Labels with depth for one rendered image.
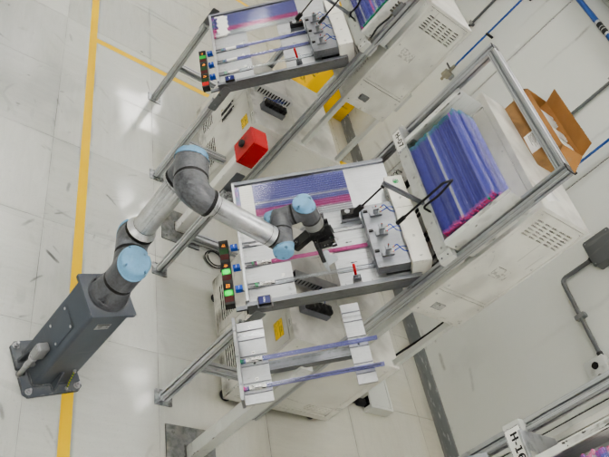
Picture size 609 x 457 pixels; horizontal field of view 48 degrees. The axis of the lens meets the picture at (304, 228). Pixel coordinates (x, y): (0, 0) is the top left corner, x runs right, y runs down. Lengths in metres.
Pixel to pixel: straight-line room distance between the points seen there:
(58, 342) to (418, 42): 2.35
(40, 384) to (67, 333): 0.34
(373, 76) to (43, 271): 1.99
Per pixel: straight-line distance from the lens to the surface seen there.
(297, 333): 2.98
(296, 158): 4.15
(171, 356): 3.36
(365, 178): 3.14
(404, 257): 2.76
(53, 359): 2.80
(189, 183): 2.20
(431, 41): 3.85
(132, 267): 2.43
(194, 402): 3.31
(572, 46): 4.85
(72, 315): 2.66
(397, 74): 3.91
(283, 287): 2.76
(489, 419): 4.26
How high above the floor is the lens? 2.44
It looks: 31 degrees down
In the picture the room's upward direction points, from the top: 46 degrees clockwise
